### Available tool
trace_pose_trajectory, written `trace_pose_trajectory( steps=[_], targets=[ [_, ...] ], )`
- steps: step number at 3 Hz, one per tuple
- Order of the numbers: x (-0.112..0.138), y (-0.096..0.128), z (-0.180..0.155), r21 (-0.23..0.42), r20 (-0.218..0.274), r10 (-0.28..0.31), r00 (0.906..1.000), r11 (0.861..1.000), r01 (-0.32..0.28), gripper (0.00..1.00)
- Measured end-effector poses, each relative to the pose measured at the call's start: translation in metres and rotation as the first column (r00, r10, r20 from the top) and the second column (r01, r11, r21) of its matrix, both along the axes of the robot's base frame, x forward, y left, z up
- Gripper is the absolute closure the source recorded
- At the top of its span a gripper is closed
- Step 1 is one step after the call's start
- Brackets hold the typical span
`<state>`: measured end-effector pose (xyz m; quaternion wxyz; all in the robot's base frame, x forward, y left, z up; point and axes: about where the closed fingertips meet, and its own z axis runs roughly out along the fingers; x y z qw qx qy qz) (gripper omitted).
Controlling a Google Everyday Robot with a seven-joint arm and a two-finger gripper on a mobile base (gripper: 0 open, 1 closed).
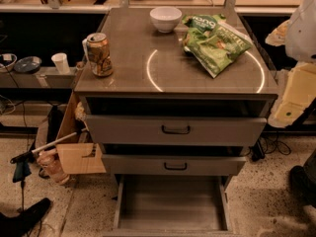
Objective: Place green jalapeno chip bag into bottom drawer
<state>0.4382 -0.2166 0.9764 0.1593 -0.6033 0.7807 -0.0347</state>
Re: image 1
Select small bowl at left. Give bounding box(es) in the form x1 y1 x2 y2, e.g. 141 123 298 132
0 53 17 73

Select middle grey drawer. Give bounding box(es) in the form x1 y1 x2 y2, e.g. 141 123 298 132
102 154 246 176

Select green jalapeno chip bag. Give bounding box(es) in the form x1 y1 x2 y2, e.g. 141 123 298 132
184 22 252 78

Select grey drawer cabinet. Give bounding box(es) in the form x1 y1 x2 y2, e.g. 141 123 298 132
73 6 280 237

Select orange soda can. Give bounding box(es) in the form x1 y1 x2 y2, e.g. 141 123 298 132
82 33 113 77

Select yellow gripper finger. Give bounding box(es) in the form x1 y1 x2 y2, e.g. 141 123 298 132
268 62 316 128

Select top grey drawer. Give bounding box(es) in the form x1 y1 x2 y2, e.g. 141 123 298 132
87 115 266 146

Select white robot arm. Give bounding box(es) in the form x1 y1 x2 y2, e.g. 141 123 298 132
266 0 316 128

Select white paper cup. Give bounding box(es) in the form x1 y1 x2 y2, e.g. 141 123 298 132
51 52 70 74

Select green chip bag behind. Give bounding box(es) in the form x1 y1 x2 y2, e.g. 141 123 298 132
182 14 226 33

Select open bottom grey drawer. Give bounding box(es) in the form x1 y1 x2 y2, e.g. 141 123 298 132
106 175 235 237

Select clear plastic bottle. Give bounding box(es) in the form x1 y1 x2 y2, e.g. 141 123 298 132
37 149 70 185

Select brown cardboard box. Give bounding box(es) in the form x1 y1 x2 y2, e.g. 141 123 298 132
56 93 106 174

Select black floor cables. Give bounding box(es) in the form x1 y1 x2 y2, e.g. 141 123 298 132
250 133 292 162

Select grabber stick tool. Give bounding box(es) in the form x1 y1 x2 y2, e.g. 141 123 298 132
10 128 88 164

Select dark round plate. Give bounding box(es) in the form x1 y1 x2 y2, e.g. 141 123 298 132
14 56 41 74

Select white ceramic bowl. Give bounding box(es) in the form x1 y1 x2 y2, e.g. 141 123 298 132
150 6 182 33

